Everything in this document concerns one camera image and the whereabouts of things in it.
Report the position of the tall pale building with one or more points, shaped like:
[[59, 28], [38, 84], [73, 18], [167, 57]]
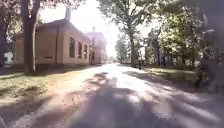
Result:
[[99, 46]]

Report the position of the tall leafy tree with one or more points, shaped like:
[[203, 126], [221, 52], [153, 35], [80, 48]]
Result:
[[132, 46]]

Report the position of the grey asphalt path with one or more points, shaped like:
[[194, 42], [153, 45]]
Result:
[[113, 100]]

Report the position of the green grass lawn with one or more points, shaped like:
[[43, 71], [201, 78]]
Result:
[[170, 74]]

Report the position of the tan brick building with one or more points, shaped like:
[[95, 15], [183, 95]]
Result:
[[50, 43]]

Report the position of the row of trees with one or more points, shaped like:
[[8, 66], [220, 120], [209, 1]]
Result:
[[181, 36]]

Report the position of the patchy grass verge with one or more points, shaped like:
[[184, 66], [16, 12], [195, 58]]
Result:
[[23, 85]]

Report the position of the dark tree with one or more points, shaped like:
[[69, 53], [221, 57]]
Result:
[[2, 40]]

